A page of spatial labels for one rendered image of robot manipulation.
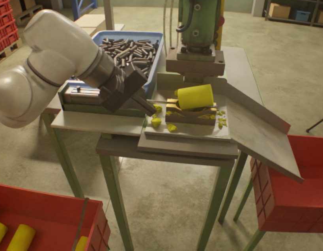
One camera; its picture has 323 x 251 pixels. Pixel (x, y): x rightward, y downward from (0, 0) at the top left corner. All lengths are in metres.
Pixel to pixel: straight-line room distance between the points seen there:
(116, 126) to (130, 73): 0.26
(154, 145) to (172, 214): 1.05
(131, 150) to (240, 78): 0.65
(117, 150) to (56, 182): 1.28
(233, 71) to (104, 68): 0.81
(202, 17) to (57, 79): 0.38
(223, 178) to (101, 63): 0.54
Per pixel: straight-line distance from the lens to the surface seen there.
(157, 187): 1.86
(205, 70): 0.71
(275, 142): 1.03
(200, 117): 0.81
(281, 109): 2.83
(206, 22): 0.66
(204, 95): 0.77
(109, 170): 0.91
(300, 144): 1.35
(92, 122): 0.85
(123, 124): 0.83
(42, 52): 0.55
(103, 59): 0.58
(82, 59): 0.56
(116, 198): 1.05
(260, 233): 1.23
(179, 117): 0.81
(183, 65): 0.70
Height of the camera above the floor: 1.54
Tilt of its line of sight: 39 degrees down
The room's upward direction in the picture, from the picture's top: straight up
